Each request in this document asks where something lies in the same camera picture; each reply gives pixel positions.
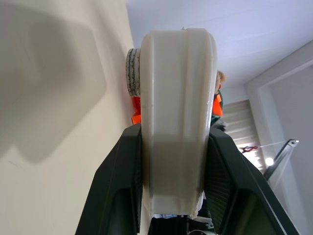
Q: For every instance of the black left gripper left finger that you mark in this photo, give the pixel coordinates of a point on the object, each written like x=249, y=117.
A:
x=115, y=176

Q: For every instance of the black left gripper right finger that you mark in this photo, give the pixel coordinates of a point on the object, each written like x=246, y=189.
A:
x=234, y=181

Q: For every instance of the white box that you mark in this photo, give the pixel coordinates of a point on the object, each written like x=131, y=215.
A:
x=174, y=117

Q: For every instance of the red and black clip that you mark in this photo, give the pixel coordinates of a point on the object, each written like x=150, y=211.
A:
x=248, y=148

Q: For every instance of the silver metal stand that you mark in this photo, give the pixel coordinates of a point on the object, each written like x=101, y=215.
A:
x=281, y=156

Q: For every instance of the person in orange vest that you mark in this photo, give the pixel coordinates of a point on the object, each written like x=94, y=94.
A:
x=217, y=102

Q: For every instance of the grey ribbed roll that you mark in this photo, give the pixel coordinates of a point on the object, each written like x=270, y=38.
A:
x=133, y=72

